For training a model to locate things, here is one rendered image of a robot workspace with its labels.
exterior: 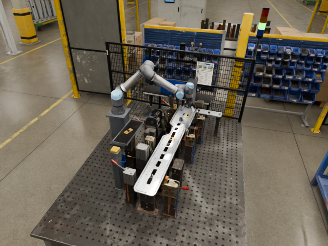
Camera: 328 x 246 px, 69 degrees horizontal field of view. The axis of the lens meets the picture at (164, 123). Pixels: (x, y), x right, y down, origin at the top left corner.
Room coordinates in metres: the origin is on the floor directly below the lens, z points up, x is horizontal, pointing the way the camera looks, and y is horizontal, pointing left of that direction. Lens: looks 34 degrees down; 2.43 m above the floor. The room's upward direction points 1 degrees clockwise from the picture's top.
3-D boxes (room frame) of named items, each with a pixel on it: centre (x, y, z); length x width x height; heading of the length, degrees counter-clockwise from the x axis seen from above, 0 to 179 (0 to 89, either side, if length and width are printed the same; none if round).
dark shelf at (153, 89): (2.77, -0.16, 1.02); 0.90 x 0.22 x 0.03; 72
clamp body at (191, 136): (1.86, -0.26, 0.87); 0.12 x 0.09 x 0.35; 72
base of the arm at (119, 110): (2.17, 0.49, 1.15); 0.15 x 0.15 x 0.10
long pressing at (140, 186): (1.83, -0.08, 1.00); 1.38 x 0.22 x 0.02; 162
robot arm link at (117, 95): (2.18, 0.49, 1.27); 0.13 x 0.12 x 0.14; 177
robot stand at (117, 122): (2.17, 0.49, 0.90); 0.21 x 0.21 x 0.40; 77
